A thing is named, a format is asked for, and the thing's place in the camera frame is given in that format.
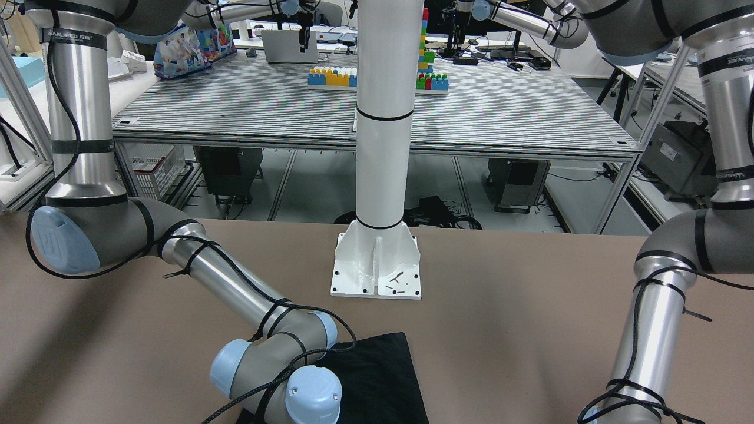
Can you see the black printed t-shirt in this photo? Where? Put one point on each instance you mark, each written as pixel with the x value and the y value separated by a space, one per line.
pixel 377 377

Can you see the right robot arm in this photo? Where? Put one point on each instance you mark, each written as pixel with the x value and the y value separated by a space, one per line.
pixel 87 225

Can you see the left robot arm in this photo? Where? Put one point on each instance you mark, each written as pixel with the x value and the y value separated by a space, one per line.
pixel 691 243

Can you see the colourful building blocks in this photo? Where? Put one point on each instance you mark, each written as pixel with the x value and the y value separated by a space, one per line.
pixel 427 81

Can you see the grey striped work table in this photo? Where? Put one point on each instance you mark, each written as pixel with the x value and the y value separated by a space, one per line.
pixel 489 110

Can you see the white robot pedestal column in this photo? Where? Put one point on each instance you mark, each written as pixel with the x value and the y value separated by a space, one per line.
pixel 377 256

